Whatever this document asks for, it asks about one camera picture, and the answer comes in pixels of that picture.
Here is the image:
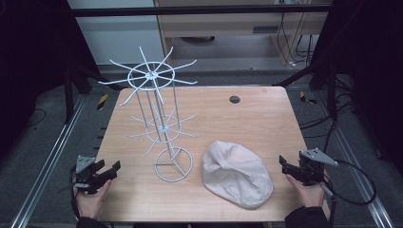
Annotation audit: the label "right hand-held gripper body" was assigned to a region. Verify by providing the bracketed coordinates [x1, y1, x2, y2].
[297, 147, 339, 187]

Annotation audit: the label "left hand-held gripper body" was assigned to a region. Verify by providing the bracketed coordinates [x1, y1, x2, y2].
[69, 155, 106, 195]

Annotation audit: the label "white cap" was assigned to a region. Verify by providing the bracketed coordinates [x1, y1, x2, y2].
[201, 140, 274, 209]

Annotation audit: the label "white wire hat rack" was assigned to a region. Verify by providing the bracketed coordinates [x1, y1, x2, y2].
[98, 46, 199, 183]

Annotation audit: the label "person's right hand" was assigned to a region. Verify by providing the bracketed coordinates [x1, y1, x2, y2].
[285, 174, 327, 209]

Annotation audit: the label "person's left hand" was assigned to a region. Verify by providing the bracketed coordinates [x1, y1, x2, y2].
[73, 179, 113, 220]

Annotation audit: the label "yellow black hazard tape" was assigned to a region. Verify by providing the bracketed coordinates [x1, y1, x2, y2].
[96, 93, 109, 111]
[298, 90, 317, 105]

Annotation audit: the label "black metal stand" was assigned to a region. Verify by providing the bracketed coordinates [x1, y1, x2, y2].
[62, 65, 127, 125]
[272, 60, 338, 122]

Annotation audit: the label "black curtain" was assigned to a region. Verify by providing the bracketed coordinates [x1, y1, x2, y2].
[0, 0, 102, 161]
[312, 0, 403, 177]

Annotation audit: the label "white cabinet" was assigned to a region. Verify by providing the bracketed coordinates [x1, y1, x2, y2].
[67, 0, 166, 67]

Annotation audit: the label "light wooden desk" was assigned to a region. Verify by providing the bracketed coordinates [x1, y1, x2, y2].
[154, 0, 334, 67]

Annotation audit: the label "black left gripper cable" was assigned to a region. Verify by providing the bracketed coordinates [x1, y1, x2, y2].
[68, 164, 81, 221]

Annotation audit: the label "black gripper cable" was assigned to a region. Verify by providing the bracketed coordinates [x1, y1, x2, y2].
[321, 159, 378, 207]
[68, 164, 81, 221]

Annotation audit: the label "aluminium frame rail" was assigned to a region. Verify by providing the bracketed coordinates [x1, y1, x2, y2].
[316, 89, 396, 228]
[10, 94, 87, 228]

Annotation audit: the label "black floor cables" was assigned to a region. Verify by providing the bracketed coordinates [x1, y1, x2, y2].
[298, 75, 360, 153]

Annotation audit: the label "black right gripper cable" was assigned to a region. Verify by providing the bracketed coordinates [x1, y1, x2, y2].
[321, 159, 378, 207]

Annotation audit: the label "bundle of hanging cables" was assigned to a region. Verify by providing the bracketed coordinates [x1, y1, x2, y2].
[276, 11, 316, 68]

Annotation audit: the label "black horizontal frame bar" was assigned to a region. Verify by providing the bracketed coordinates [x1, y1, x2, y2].
[68, 3, 335, 18]

